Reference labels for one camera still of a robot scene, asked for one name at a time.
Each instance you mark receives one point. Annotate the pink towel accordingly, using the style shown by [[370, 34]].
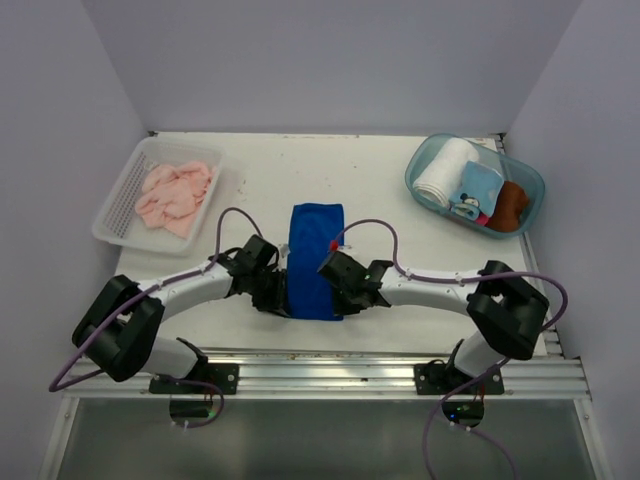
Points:
[[172, 196]]

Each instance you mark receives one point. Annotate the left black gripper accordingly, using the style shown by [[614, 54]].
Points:
[[277, 302]]

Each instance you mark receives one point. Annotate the teal transparent plastic tub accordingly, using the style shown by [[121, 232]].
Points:
[[492, 156]]

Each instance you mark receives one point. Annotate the aluminium rail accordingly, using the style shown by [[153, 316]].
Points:
[[358, 376]]

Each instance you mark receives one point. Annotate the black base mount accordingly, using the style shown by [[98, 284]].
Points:
[[439, 378], [224, 376]]

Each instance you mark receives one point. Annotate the white rolled towel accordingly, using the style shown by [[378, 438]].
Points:
[[437, 167]]

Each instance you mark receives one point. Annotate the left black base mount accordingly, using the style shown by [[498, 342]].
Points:
[[224, 376]]

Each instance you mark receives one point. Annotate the light blue cartoon towel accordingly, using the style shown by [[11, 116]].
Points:
[[477, 194]]

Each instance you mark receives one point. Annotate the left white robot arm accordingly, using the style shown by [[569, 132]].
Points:
[[119, 332]]

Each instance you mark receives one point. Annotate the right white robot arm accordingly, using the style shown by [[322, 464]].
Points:
[[507, 311]]

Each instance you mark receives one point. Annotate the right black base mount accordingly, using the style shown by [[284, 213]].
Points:
[[439, 378]]

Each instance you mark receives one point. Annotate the brown rolled towel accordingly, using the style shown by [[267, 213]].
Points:
[[510, 205]]

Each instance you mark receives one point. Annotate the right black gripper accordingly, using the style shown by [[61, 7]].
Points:
[[341, 308]]

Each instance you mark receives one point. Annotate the white plastic basket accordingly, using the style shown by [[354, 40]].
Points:
[[117, 222]]

